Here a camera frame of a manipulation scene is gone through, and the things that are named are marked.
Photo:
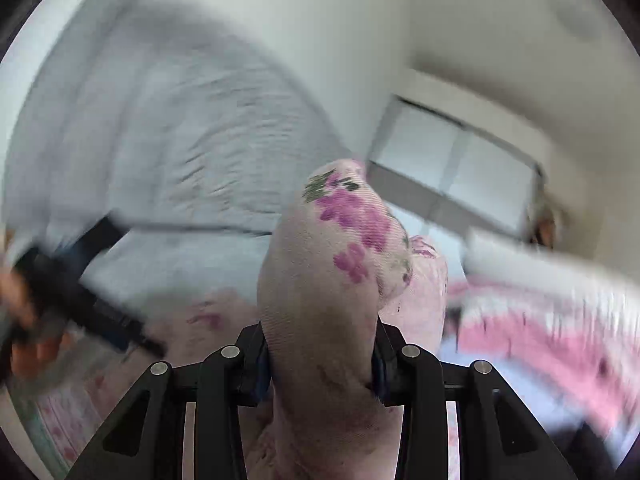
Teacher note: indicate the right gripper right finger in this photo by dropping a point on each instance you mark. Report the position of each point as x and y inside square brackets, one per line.
[386, 381]

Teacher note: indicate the pink striped knit garment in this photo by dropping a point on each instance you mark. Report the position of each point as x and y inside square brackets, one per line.
[61, 419]

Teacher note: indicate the pink white floral blanket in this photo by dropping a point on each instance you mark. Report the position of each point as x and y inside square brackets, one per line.
[585, 346]

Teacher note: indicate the grey fleece bed cover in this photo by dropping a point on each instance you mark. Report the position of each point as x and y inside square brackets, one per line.
[193, 140]

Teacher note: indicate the pink floral beige garment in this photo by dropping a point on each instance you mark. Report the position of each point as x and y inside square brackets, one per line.
[338, 263]

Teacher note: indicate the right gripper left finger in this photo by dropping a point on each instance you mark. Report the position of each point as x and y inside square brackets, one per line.
[256, 373]

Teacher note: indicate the white sliding door wardrobe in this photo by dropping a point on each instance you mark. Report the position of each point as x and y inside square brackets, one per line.
[451, 174]

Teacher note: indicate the person left hand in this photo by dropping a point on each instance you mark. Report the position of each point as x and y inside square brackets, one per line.
[27, 359]

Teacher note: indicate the white folded duvet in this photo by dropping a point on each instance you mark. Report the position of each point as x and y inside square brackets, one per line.
[500, 259]

